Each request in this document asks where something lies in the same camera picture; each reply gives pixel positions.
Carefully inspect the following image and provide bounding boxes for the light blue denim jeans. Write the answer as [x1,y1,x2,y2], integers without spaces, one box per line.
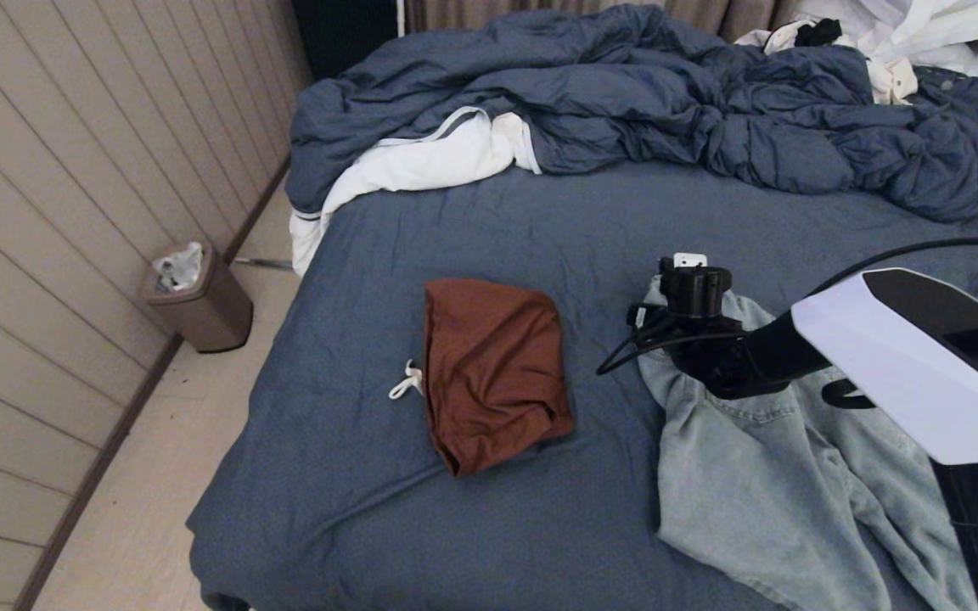
[638,276,978,611]

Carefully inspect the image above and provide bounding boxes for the rust brown shorts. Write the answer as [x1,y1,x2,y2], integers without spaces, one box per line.
[387,278,575,477]

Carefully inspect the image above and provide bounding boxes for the blue bed sheet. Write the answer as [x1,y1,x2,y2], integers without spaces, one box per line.
[186,159,978,611]

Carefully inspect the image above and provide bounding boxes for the dark blue crumpled duvet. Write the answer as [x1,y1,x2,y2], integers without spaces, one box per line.
[285,3,978,223]

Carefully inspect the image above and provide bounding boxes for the cream jacket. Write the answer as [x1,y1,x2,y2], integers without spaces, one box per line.
[735,20,920,105]

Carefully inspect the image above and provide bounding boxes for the small black garment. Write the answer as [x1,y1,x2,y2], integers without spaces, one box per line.
[795,17,844,48]

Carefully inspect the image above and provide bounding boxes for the beige curtain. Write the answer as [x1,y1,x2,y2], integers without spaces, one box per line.
[404,0,804,43]

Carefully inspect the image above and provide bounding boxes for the dark denim garment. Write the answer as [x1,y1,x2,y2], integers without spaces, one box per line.
[913,66,978,181]

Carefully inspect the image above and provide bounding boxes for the white shirt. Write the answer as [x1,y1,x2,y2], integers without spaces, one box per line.
[795,0,978,77]

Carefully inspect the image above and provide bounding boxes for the black cabinet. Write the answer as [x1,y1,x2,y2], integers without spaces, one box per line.
[289,0,401,81]

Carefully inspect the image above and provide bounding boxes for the brown trash bin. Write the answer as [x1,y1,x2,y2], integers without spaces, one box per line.
[141,242,254,353]

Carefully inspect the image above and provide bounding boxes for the white plastic bin bag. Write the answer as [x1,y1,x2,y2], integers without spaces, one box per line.
[154,242,204,293]

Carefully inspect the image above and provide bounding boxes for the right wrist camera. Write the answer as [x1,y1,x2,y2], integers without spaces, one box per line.
[657,253,734,320]

